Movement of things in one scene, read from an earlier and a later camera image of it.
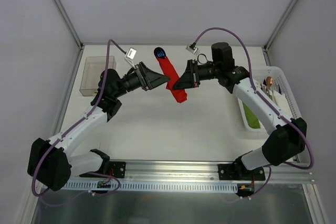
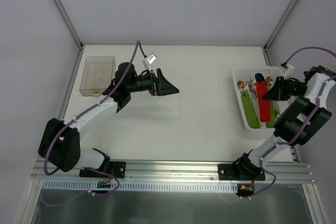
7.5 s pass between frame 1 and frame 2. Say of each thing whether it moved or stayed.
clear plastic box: stayed
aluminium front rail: stayed
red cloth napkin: moved
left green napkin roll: stayed
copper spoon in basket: stayed
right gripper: moved
